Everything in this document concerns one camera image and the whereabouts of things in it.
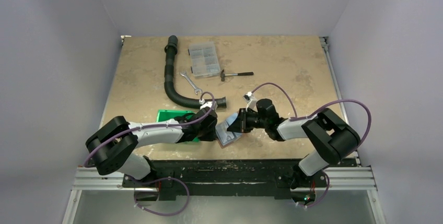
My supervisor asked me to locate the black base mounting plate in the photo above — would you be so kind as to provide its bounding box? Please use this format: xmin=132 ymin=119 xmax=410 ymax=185
xmin=122 ymin=159 xmax=328 ymax=202

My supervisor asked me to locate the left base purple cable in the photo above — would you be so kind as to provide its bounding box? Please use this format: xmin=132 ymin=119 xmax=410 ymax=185
xmin=133 ymin=176 xmax=191 ymax=217

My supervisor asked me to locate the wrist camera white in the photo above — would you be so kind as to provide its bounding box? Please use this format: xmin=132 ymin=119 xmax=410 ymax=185
xmin=200 ymin=100 xmax=218 ymax=111
xmin=243 ymin=91 xmax=258 ymax=110

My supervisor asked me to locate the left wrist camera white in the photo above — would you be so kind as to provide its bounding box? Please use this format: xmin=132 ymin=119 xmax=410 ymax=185
xmin=200 ymin=100 xmax=218 ymax=111

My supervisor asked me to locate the small black-handled hammer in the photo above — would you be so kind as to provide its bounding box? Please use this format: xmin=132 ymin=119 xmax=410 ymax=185
xmin=219 ymin=69 xmax=254 ymax=81

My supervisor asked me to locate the clear plastic screw organizer box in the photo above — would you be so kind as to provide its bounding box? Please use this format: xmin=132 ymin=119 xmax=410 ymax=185
xmin=188 ymin=42 xmax=221 ymax=78

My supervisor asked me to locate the black corrugated hose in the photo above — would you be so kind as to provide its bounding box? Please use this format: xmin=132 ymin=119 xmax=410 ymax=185
xmin=163 ymin=35 xmax=227 ymax=110

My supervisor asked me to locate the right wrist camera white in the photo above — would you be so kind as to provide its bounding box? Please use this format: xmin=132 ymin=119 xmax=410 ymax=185
xmin=243 ymin=91 xmax=258 ymax=110

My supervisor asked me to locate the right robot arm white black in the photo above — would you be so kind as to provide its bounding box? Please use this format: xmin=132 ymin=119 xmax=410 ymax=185
xmin=227 ymin=99 xmax=363 ymax=186

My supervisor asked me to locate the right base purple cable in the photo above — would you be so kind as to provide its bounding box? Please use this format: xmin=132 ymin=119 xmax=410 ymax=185
xmin=294 ymin=174 xmax=331 ymax=209

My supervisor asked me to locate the white credit card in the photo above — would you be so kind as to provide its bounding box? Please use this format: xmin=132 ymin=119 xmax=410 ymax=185
xmin=218 ymin=113 xmax=239 ymax=144

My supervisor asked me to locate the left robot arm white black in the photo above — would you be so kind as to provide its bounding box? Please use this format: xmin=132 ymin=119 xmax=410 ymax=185
xmin=84 ymin=107 xmax=217 ymax=187

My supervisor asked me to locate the green plastic bin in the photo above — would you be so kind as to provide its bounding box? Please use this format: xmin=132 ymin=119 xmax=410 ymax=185
xmin=157 ymin=110 xmax=199 ymax=144

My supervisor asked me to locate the aluminium frame rail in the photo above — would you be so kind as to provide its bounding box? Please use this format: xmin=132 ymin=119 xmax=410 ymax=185
xmin=61 ymin=166 xmax=387 ymax=224

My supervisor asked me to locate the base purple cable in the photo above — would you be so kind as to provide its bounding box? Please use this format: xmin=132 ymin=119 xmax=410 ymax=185
xmin=133 ymin=176 xmax=191 ymax=217
xmin=294 ymin=174 xmax=331 ymax=209

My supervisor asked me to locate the silver open-end wrench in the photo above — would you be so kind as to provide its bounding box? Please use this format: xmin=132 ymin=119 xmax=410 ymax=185
xmin=180 ymin=71 xmax=203 ymax=95

